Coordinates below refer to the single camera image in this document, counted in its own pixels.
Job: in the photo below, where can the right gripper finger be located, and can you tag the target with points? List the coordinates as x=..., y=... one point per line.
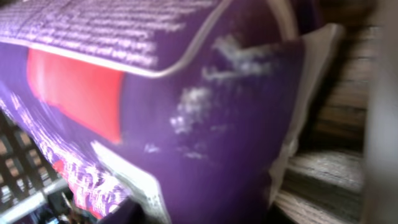
x=129, y=212

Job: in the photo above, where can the grey plastic mesh basket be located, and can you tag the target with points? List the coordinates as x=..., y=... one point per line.
x=30, y=188

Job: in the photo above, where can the purple Carefree pad pack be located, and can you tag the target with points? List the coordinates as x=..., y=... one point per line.
x=189, y=108

